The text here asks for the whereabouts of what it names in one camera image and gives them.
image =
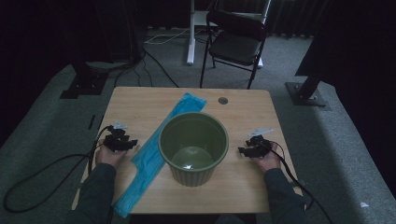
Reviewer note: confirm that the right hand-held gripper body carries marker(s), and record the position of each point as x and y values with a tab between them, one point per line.
262	149

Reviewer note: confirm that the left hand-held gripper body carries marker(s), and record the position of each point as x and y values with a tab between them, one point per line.
113	143

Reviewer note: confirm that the blue plastic bag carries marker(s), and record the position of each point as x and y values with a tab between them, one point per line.
146	161

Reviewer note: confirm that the green ribbed bin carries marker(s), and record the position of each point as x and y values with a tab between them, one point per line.
193	177

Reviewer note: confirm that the person's left hand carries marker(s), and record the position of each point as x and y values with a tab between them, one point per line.
109	157

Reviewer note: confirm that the person's right hand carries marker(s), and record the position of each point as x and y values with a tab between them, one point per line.
271	161

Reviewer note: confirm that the black tape strip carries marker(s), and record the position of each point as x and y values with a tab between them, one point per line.
91	122

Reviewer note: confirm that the grey table grommet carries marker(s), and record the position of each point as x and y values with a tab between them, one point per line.
223	100

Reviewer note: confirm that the black stand with square base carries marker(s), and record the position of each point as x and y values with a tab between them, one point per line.
84	84

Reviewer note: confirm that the black slanted stand with base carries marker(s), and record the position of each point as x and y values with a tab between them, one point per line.
306	93

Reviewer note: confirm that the black folding chair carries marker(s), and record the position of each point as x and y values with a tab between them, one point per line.
236	46

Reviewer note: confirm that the white paper scrap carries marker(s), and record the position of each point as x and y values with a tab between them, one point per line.
364	204

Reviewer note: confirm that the dark curtain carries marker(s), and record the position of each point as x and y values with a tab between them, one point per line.
295	18

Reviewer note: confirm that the dark cloth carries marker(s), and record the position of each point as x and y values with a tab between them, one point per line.
348	46

